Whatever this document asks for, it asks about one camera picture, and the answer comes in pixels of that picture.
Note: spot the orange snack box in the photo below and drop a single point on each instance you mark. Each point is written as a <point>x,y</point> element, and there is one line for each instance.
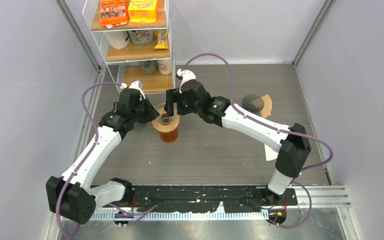
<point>113,13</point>

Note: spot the printed white mug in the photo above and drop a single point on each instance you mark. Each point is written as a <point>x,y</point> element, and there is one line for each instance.
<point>141,37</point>

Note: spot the yellow snack box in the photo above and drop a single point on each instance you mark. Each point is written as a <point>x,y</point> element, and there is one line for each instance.
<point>143,11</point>

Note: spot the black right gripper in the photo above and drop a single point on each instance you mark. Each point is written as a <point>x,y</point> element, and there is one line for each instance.
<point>178,97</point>

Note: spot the yellow candy bag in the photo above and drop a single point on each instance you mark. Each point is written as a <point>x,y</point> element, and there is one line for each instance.
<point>162,41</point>

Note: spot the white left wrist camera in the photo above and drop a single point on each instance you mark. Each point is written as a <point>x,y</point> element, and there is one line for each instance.
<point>137,85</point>

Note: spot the brown paper filter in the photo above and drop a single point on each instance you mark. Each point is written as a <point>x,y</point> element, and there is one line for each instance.
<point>267,106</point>

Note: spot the amber glass jar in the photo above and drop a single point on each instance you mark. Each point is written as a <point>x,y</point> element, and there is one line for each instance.
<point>169,137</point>

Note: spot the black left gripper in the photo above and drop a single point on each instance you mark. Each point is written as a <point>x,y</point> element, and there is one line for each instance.
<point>152,113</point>

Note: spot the white paper roll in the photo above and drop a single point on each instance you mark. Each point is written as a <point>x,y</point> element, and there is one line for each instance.
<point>118,39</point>

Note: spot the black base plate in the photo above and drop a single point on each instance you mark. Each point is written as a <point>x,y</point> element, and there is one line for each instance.
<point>205,198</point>

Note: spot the white paper coffee filter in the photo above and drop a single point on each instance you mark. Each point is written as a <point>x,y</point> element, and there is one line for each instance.
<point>270,154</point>

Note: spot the white patterned cup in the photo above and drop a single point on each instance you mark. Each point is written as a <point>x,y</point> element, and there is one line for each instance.
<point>165,66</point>

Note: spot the round wooden dripper stand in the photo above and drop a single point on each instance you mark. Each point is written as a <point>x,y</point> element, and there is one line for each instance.
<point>167,128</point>

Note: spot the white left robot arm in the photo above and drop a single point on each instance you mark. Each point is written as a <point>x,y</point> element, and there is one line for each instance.
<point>72,194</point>

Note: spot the clear glass dripper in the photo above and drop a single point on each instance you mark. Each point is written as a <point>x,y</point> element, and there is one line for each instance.
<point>163,118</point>

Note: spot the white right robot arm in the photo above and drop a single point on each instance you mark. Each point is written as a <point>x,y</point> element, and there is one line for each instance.
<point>289,142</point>

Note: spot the white wire wooden shelf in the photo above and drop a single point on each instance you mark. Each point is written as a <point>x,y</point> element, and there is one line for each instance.
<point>128,59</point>

